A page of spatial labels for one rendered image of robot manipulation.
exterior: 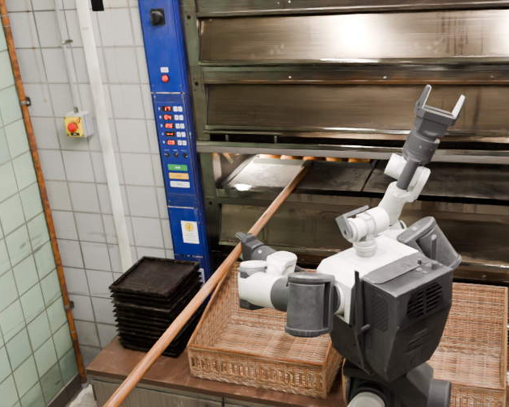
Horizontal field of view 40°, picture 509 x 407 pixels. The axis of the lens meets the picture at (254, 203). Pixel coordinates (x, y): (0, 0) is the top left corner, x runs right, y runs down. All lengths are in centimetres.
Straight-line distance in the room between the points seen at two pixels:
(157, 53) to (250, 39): 39
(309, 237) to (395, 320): 123
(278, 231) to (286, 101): 56
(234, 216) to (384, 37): 99
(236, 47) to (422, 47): 70
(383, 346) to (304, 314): 22
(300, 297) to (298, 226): 121
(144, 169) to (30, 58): 68
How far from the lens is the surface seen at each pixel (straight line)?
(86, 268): 348
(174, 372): 287
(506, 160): 248
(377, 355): 181
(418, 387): 196
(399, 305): 169
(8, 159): 323
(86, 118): 308
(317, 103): 268
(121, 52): 295
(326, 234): 286
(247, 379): 272
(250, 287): 186
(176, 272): 295
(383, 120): 262
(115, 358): 302
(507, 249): 277
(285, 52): 264
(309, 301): 170
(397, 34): 256
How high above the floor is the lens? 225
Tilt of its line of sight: 23 degrees down
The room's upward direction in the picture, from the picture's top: 5 degrees counter-clockwise
